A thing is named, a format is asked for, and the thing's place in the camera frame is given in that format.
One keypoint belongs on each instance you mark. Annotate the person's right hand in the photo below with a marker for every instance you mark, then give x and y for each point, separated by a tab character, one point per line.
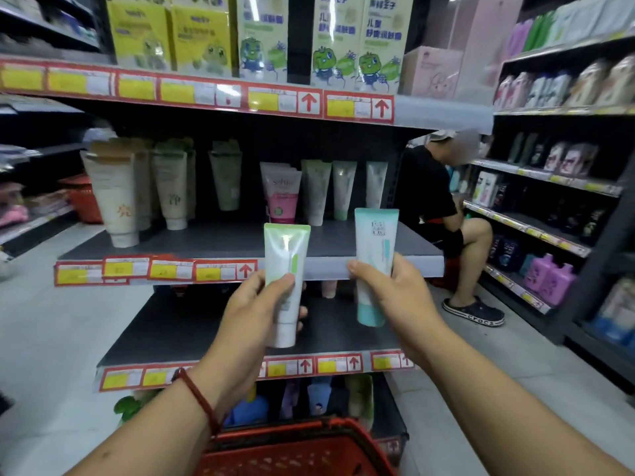
411	317

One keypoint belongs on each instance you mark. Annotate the person's left hand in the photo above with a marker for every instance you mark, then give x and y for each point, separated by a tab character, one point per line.
243	332

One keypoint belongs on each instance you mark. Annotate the person's left thumb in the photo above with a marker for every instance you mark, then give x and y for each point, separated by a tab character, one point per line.
280	291

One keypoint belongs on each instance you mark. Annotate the person's right thumb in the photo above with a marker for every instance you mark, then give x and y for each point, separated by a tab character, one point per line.
368	273

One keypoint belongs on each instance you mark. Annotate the teal and white tube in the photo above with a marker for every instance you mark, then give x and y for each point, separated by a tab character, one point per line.
375	232

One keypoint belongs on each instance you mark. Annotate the white tube with green stripe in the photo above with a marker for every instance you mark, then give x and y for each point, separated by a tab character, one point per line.
287	247

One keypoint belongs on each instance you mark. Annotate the person's left forearm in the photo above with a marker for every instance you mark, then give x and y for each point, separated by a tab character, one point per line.
149	436

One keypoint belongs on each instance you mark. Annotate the person's right forearm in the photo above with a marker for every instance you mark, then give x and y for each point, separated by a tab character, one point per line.
506	411

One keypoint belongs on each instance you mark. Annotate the small pink tube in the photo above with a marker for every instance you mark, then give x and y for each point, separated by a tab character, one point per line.
329	289

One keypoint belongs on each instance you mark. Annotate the grey metal shelving unit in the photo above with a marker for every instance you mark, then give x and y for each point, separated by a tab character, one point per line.
223	242

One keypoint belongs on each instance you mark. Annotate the row of red price labels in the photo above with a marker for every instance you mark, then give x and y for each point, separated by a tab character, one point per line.
149	270
317	365
198	91

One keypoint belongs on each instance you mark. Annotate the white tube with green bottom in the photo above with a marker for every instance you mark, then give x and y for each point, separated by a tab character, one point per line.
344	188

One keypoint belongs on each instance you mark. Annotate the pink and white tube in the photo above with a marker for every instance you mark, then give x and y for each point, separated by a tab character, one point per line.
282	195

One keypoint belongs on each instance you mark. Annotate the white tube with mint top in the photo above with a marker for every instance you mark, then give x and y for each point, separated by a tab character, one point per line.
316	190

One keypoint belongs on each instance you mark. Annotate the purple slim bottle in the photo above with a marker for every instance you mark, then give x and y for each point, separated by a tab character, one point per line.
290	399

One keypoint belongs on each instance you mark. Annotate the blue cartoon pack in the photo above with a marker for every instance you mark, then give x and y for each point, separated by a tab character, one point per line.
319	396

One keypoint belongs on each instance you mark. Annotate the blue cartoon bottle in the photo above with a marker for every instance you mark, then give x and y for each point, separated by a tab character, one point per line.
248	408

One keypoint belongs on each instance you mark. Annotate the pale green tube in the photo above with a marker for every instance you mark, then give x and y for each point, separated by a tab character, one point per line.
225	178

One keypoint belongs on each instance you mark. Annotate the green and white tube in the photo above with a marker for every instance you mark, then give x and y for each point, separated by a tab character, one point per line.
360	399

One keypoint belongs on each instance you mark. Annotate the white product boxes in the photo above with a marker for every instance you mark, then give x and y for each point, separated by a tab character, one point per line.
485	188

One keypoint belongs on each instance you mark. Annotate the white tube with green top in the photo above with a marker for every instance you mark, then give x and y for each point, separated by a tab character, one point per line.
170	188

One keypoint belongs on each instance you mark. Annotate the red plastic shopping basket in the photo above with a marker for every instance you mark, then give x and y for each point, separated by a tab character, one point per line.
297	453

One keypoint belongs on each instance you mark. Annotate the pink detergent bottle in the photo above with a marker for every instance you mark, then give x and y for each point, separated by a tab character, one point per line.
538	272
558	285

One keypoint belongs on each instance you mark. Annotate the green leaf shaped pack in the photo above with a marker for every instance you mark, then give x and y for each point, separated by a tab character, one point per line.
131	405

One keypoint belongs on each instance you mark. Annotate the large beige tube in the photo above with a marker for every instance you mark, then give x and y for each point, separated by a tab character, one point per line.
114	193

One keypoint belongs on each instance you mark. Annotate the pink cardboard box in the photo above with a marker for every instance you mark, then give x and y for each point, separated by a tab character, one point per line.
430	71

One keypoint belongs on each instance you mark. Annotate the row of dark bottles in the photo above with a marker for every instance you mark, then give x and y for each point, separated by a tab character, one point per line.
578	220

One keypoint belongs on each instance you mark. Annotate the dark side shelving unit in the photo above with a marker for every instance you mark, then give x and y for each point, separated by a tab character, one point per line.
595	252

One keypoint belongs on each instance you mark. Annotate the pale green frog print box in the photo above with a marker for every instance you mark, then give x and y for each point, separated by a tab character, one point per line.
263	39
384	44
335	44

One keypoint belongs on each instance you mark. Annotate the blue and white packs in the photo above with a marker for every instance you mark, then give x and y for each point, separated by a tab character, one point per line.
617	309

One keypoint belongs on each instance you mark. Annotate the yellow frog print box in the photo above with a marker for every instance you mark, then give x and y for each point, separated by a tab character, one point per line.
139	34
201	42

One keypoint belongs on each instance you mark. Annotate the pink pillar panel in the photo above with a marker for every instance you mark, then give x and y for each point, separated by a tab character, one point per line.
488	39

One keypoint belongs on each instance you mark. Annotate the row of refill pouches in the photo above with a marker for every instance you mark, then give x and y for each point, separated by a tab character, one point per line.
560	86

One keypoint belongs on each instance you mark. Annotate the dark shelving unit with goods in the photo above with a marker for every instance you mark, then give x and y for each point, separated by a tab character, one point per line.
29	118

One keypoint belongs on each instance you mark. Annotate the row of pastel bottles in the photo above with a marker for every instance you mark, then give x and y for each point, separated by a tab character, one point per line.
555	24

